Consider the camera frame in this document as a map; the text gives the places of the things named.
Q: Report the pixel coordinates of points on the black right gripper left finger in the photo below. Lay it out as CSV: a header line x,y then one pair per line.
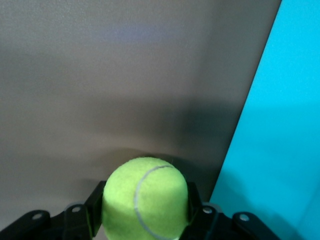
x,y
75,222

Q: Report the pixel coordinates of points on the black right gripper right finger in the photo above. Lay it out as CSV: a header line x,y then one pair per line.
x,y
212,225

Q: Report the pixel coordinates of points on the yellow tennis ball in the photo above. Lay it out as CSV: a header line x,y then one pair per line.
x,y
145,200

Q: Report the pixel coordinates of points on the blue plastic bin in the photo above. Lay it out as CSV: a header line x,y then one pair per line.
x,y
282,125

